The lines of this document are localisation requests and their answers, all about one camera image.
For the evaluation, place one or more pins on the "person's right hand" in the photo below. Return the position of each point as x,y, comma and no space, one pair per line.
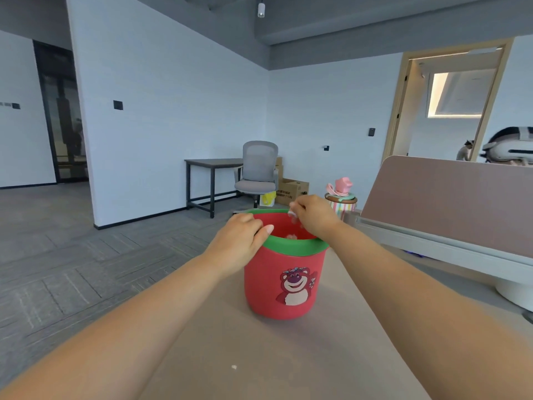
318,216

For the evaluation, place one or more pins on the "person's left hand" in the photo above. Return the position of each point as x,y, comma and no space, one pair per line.
239,245

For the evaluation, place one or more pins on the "white paper shreds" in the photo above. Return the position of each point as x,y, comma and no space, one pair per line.
292,215

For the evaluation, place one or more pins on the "red bin with green rim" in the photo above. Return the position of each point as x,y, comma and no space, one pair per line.
266,287

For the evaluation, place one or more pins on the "person's left forearm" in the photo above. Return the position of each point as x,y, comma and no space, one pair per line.
116,341

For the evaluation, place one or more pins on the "person's right forearm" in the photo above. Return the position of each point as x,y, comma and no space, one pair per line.
437,329

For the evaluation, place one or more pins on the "striped bottle with pink lid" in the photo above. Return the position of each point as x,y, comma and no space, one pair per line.
341,204

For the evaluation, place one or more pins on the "open cardboard box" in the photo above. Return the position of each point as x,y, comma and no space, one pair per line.
291,191

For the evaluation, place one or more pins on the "yellow bag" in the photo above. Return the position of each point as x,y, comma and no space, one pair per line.
267,199

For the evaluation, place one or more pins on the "tall cardboard box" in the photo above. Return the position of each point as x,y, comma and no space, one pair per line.
279,168

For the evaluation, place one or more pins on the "grey office chair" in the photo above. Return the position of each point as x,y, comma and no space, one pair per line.
259,158

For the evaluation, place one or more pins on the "dark table with black legs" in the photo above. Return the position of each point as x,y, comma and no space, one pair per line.
212,163

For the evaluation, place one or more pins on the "grey metal desk shelf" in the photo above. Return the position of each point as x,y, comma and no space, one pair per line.
437,252

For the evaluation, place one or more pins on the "pink desk partition panel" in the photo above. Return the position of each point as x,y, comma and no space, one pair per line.
449,199

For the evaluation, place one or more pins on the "white headset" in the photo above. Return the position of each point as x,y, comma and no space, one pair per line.
512,153

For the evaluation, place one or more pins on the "white pendant lamp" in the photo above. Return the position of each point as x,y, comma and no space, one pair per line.
261,10

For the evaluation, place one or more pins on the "white round stand base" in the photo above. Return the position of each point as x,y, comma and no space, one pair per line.
518,295

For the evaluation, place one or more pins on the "black framed glass door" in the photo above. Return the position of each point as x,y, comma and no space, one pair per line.
62,120

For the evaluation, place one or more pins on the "wooden door frame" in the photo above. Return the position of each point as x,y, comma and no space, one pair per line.
391,112

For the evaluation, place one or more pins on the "black wall switch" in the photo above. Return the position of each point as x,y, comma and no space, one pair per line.
16,106
118,105

